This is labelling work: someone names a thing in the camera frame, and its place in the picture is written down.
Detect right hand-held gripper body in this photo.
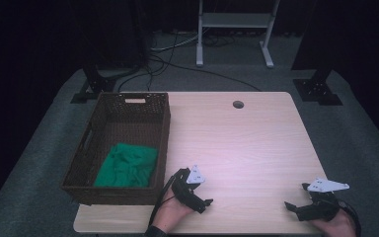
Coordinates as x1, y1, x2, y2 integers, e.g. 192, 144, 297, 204
300, 177, 350, 222

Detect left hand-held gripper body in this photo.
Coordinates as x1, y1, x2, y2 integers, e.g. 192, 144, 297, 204
171, 164, 209, 207

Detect green dinosaur print t-shirt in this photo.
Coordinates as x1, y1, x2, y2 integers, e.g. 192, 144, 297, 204
93, 142, 160, 189

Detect brown woven basket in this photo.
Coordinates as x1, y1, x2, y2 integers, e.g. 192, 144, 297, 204
59, 92, 172, 206

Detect person's right hand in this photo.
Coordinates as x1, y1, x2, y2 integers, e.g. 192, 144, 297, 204
309, 209, 358, 237

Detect person's left hand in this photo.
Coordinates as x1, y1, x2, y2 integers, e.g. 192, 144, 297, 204
151, 194, 195, 235

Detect white metal stand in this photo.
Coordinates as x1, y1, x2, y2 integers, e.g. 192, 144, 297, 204
195, 0, 281, 69

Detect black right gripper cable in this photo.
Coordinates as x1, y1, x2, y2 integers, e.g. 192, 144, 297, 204
338, 199, 362, 237

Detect black stand with base plate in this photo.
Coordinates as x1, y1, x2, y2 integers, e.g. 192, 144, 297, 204
291, 58, 343, 107
70, 63, 146, 105

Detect long black floor cable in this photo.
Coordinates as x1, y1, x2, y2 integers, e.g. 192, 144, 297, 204
117, 53, 263, 93

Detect white floor cable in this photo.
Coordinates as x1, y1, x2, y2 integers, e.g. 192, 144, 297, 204
150, 34, 199, 52

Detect coiled black floor cables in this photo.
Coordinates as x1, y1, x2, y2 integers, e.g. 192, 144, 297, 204
202, 34, 237, 47

